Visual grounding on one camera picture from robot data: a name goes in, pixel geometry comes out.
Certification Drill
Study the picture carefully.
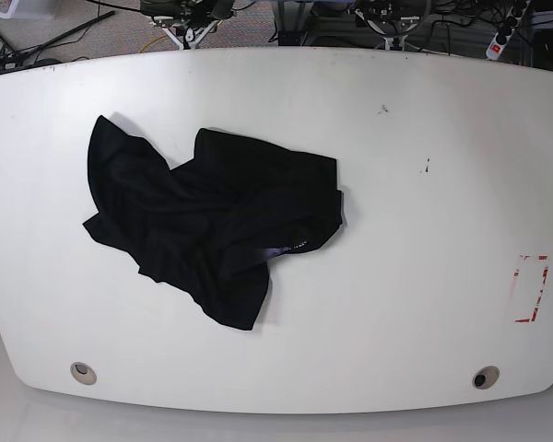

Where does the white storage box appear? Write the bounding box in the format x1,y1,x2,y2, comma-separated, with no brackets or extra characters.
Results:
0,0,18,19

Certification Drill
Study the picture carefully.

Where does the red tape rectangle marking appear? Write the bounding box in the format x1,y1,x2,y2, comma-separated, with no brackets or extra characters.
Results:
511,255,549,323

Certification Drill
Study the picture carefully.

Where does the black T-shirt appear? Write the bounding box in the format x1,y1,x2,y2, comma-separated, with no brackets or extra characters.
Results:
84,117,343,331

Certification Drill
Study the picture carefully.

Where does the table cable grommet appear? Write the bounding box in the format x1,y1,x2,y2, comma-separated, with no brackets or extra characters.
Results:
70,362,97,386
472,366,500,390

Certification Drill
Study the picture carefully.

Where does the white power strip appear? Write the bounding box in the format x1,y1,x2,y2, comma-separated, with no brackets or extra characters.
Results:
486,0,531,61

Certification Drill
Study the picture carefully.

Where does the yellow cable on floor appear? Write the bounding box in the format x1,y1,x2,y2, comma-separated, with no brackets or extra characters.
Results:
140,35,167,54

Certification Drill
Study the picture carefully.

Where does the aluminium frame post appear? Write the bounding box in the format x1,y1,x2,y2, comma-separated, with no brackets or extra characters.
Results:
271,1,314,47

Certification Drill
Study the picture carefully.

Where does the left table cable grommet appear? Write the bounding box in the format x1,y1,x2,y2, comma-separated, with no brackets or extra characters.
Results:
70,362,97,386

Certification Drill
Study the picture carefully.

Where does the right table cable grommet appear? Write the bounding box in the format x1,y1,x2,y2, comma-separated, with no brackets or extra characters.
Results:
472,366,500,390

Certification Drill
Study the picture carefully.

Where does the black tripod stand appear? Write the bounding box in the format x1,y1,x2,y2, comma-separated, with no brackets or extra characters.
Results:
0,10,116,75

